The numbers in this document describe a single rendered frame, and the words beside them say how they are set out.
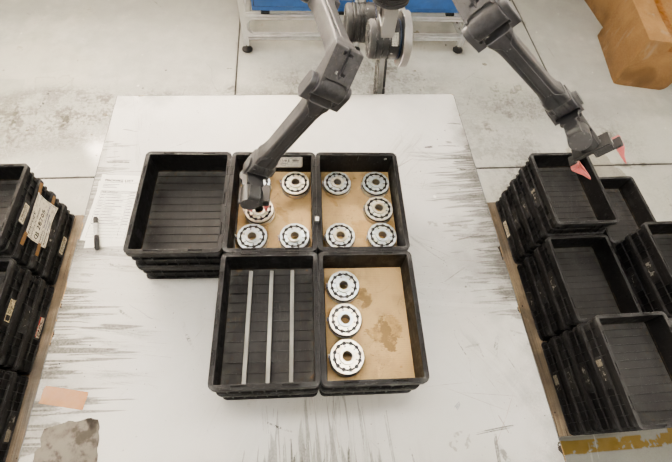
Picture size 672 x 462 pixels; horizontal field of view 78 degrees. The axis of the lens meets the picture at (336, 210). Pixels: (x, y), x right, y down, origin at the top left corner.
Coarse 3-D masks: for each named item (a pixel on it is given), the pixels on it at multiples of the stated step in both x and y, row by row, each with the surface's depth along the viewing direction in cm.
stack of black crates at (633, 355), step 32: (608, 320) 165; (640, 320) 169; (544, 352) 197; (576, 352) 175; (608, 352) 155; (640, 352) 166; (576, 384) 175; (608, 384) 156; (640, 384) 160; (576, 416) 174; (608, 416) 158; (640, 416) 154
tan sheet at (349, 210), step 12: (360, 180) 159; (324, 192) 155; (360, 192) 156; (324, 204) 152; (336, 204) 153; (348, 204) 153; (360, 204) 153; (324, 216) 150; (336, 216) 150; (348, 216) 150; (360, 216) 151; (324, 228) 147; (360, 228) 148; (324, 240) 145; (360, 240) 146; (396, 240) 146
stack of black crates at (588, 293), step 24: (552, 240) 193; (576, 240) 195; (600, 240) 196; (528, 264) 208; (552, 264) 190; (576, 264) 197; (600, 264) 197; (528, 288) 209; (552, 288) 189; (576, 288) 190; (600, 288) 191; (624, 288) 183; (552, 312) 191; (576, 312) 174; (600, 312) 185; (624, 312) 184; (552, 336) 192
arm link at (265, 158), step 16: (304, 80) 96; (304, 96) 97; (304, 112) 101; (320, 112) 101; (288, 128) 107; (304, 128) 107; (272, 144) 114; (288, 144) 112; (256, 160) 119; (272, 160) 118
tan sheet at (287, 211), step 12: (276, 180) 156; (276, 192) 154; (276, 204) 151; (288, 204) 151; (300, 204) 152; (240, 216) 147; (276, 216) 148; (288, 216) 149; (300, 216) 149; (240, 228) 145; (264, 228) 146; (276, 228) 146; (276, 240) 143
